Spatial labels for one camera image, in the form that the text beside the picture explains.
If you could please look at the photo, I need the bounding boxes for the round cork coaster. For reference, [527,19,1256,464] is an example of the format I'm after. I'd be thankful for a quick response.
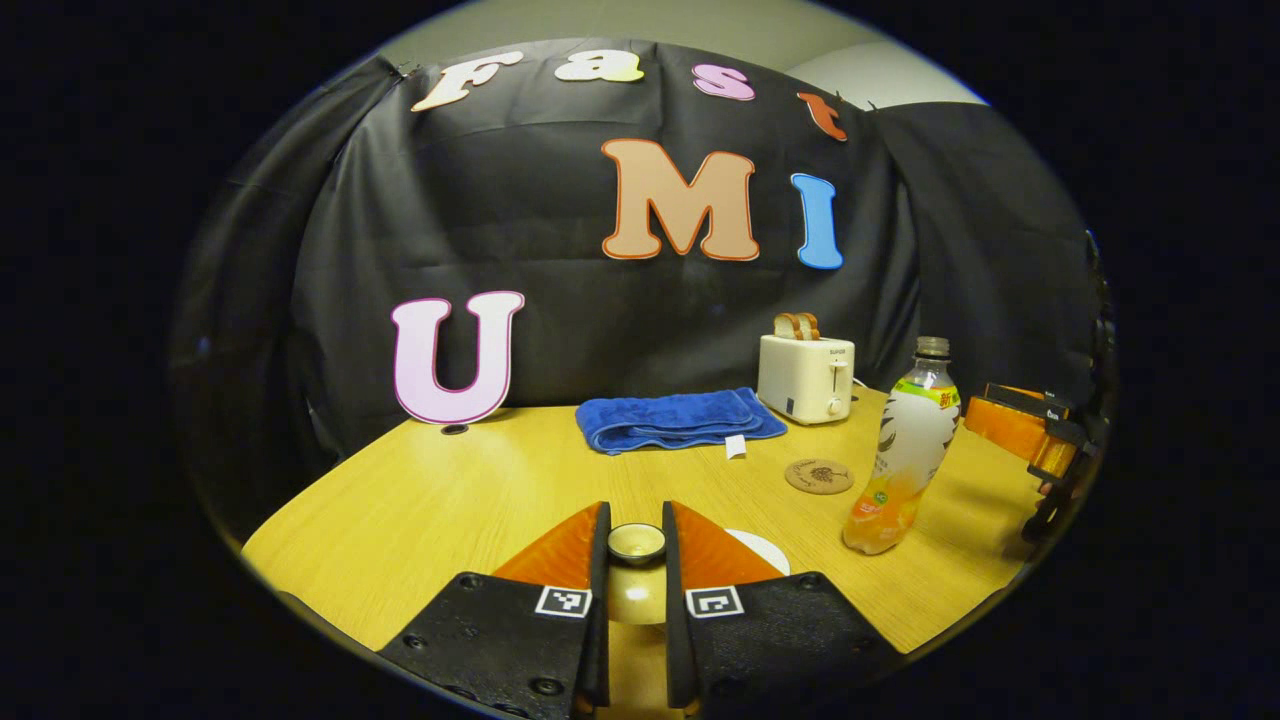
[784,458,855,496]

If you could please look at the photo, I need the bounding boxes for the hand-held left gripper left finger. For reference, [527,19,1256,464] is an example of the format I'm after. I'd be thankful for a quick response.
[376,501,613,720]

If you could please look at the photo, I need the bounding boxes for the white teacup lid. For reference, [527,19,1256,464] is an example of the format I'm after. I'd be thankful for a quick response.
[605,522,669,627]

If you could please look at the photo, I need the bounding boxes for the blue folded towel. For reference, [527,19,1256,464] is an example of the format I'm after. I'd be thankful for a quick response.
[576,387,789,462]

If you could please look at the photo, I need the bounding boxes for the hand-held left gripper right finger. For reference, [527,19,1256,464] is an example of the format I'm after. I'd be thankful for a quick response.
[661,501,907,720]

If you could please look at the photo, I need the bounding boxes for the black backdrop cloth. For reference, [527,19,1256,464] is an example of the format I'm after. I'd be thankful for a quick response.
[170,38,1111,541]

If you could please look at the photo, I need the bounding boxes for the white toaster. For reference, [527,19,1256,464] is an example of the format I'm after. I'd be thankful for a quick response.
[757,333,857,427]

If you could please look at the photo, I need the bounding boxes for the white teacup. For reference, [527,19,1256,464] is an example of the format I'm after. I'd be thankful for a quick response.
[725,528,793,578]

